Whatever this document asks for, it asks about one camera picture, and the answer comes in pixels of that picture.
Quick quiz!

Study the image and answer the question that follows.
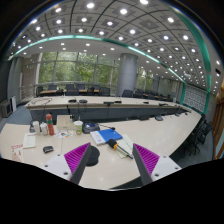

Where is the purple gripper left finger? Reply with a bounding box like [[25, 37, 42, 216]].
[[44, 142, 93, 185]]

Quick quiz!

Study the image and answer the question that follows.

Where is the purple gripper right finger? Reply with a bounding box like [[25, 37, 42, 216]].
[[131, 143, 183, 186]]

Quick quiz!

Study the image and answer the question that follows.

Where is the round black mouse pad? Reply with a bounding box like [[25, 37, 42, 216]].
[[87, 146, 100, 167]]

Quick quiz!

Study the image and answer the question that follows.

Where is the black computer mouse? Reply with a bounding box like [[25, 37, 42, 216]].
[[43, 146, 54, 154]]

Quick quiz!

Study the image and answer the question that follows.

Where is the colourful sticker sheet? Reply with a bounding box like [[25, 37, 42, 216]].
[[54, 130, 73, 139]]

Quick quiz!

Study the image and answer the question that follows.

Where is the blue notebook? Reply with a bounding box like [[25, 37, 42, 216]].
[[91, 129, 123, 145]]

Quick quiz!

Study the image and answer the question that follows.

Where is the paper cup with green sleeve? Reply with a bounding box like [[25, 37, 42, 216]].
[[74, 120, 83, 135]]

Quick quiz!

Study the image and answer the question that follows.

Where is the orange red bottle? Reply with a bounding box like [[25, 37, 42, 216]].
[[46, 114, 54, 136]]

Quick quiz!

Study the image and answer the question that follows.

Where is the black yellow screwdriver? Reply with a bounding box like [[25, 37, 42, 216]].
[[107, 139, 133, 159]]

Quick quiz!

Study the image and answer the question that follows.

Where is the beige cardboard box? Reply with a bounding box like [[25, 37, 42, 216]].
[[56, 115, 75, 131]]

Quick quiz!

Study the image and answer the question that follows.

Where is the small clear bottle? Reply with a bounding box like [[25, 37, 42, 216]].
[[40, 122, 48, 135]]

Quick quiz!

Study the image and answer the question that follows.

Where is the white paper sheet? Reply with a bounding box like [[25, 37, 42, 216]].
[[23, 133, 36, 149]]

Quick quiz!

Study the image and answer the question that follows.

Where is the white plastic bottle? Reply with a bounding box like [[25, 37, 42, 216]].
[[33, 121, 40, 134]]

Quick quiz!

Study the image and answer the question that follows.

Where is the long back conference desk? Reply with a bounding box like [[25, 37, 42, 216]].
[[25, 96, 185, 121]]

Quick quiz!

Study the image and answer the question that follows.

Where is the red white leaflet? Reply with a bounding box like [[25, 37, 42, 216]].
[[11, 144, 24, 162]]

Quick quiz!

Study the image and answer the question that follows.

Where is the grey round column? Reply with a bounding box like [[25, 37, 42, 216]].
[[116, 53, 138, 96]]

